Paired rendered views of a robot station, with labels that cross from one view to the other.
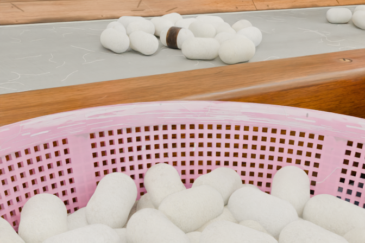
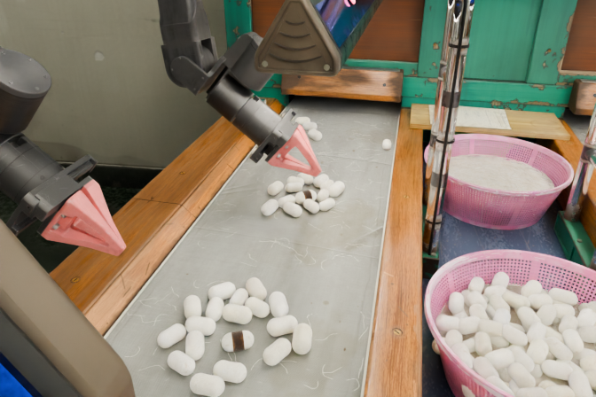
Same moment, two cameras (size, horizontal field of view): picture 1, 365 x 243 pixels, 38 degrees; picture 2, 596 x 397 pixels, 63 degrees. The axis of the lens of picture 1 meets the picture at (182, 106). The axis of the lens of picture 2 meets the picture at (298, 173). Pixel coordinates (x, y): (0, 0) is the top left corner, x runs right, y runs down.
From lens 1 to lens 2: 0.41 m
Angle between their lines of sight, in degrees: 39
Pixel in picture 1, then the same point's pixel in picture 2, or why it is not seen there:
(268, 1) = (197, 203)
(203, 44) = (282, 350)
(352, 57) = (394, 322)
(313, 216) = not seen: outside the picture
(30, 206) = not seen: outside the picture
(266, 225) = not seen: outside the picture
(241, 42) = (307, 334)
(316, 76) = (418, 377)
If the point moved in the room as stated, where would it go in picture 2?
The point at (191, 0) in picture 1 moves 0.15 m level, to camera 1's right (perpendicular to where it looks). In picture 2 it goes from (153, 246) to (239, 210)
